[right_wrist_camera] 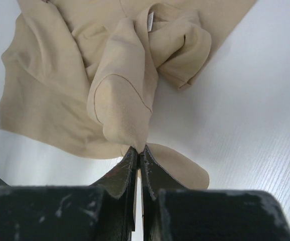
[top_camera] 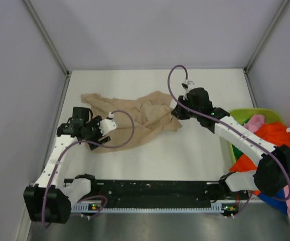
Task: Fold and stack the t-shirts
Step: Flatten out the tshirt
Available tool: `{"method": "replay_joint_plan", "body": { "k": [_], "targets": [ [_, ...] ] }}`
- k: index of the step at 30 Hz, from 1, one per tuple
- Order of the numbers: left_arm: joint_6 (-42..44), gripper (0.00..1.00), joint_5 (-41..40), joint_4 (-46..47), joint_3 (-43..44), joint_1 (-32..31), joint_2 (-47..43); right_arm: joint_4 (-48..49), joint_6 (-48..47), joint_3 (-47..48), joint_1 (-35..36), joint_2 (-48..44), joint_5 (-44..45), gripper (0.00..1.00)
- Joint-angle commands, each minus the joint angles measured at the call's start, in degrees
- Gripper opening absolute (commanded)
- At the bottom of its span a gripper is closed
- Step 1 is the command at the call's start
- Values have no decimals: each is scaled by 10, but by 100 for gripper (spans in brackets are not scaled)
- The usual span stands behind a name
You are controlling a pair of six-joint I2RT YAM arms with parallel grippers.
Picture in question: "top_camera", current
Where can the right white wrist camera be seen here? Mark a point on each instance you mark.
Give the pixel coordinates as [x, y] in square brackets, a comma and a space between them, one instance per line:
[187, 86]

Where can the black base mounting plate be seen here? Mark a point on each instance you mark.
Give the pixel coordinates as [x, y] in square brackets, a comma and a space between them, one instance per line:
[162, 194]

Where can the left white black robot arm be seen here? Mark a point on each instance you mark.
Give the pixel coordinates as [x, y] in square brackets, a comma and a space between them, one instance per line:
[50, 199]

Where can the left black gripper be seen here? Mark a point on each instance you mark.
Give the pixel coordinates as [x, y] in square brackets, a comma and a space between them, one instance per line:
[94, 121]

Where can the orange t shirt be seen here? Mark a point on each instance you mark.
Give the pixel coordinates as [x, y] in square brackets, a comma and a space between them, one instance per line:
[276, 133]

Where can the blue t shirt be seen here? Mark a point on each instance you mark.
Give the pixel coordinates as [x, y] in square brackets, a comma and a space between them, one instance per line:
[274, 203]

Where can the right aluminium frame post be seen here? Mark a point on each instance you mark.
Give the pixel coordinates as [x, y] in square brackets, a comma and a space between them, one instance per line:
[279, 14]

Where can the aluminium frame post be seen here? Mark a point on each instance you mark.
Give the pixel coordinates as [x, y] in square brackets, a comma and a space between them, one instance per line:
[45, 36]
[279, 14]

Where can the grey slotted cable duct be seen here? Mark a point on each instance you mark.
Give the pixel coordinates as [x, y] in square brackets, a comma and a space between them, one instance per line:
[89, 208]

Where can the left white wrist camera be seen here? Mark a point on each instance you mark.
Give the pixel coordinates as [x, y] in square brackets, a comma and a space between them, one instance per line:
[107, 125]

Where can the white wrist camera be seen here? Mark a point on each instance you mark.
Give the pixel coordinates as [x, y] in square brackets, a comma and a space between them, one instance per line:
[187, 86]
[107, 125]

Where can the dark green t shirt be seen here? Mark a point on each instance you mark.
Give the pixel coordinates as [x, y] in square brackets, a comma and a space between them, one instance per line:
[237, 153]

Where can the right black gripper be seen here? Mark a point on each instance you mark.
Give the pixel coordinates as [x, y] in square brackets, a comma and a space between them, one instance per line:
[178, 113]

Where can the beige t shirt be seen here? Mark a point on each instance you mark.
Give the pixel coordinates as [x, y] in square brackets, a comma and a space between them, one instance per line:
[151, 115]

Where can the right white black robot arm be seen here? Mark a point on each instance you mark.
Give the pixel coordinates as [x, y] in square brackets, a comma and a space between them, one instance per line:
[272, 173]

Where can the left aluminium frame post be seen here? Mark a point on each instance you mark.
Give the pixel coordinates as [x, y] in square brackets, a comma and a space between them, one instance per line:
[45, 36]

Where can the green plastic basket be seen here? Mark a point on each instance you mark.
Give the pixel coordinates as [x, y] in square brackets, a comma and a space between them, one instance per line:
[243, 115]

